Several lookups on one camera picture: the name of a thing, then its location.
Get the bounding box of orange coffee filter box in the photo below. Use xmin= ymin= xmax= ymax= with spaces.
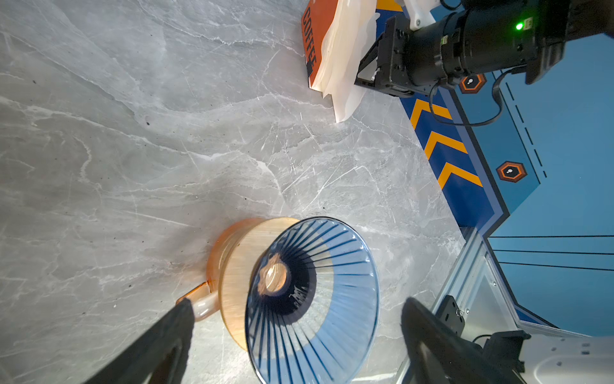
xmin=301 ymin=0 xmax=338 ymax=91

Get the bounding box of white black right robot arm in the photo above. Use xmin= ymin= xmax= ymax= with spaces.
xmin=355 ymin=1 xmax=613 ymax=98

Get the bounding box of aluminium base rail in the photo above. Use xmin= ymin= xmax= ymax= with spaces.
xmin=395 ymin=227 xmax=529 ymax=384

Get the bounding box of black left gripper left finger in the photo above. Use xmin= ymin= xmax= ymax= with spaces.
xmin=87 ymin=299 xmax=194 ymax=383

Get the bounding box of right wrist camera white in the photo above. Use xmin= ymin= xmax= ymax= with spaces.
xmin=401 ymin=0 xmax=441 ymax=31

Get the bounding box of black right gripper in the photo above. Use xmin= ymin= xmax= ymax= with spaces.
xmin=354 ymin=15 xmax=432 ymax=98

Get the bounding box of orange glass pitcher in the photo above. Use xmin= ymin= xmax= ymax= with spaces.
xmin=176 ymin=219 xmax=265 ymax=322

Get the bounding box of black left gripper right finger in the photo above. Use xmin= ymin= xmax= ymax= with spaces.
xmin=401 ymin=298 xmax=513 ymax=383

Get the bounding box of blue glass ribbed dripper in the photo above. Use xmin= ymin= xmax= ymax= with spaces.
xmin=245 ymin=216 xmax=380 ymax=383

